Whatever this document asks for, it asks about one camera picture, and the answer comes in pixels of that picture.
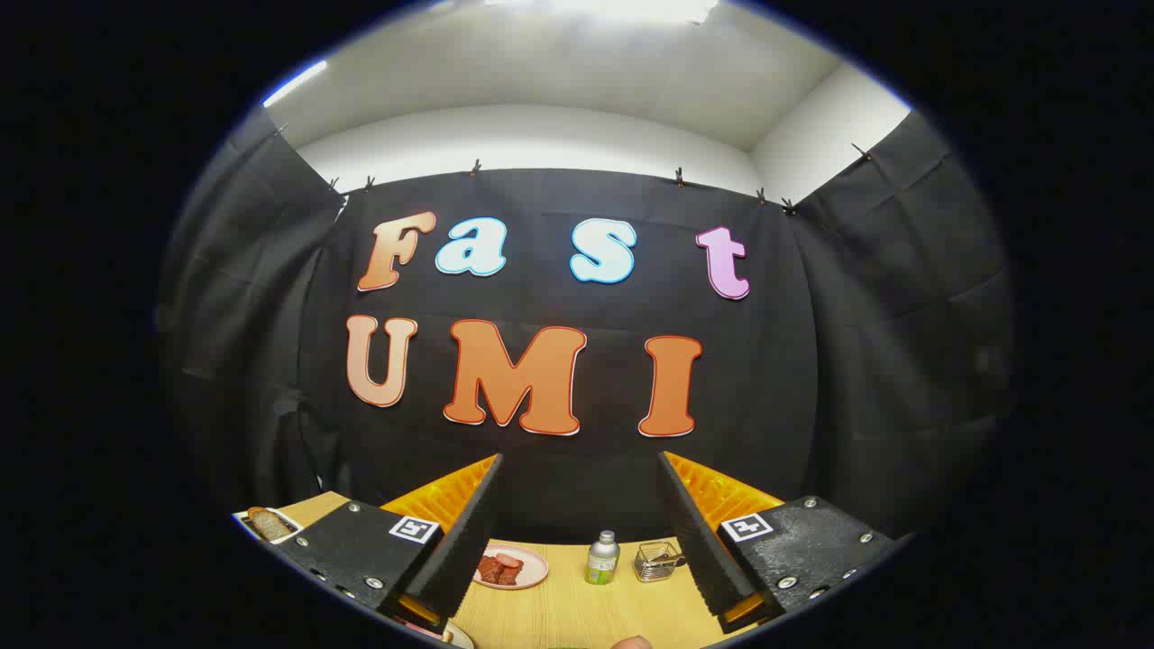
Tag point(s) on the round white plate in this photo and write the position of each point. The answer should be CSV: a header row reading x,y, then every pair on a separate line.
x,y
458,636

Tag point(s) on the green label metal bottle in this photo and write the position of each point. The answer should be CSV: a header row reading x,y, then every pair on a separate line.
x,y
602,563

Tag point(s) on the red sausage piece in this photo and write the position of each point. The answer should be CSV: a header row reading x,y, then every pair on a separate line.
x,y
510,561

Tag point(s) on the toasted bread slice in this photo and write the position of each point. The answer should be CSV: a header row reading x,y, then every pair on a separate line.
x,y
268,524

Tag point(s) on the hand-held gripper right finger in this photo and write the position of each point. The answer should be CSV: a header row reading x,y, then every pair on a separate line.
x,y
699,541

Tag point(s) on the brown meat slices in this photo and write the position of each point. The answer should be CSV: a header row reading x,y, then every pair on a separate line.
x,y
491,571

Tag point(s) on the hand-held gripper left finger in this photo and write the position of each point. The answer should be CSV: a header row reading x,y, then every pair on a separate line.
x,y
464,541

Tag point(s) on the row of small cloth clips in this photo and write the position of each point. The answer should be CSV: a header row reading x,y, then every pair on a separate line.
x,y
475,168

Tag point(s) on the ceiling light panel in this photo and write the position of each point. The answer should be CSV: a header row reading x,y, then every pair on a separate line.
x,y
631,7

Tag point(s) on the pink round plate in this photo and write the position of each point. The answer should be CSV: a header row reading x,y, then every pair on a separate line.
x,y
535,571

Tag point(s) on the white toaster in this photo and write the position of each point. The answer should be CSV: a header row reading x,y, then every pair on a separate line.
x,y
290,523

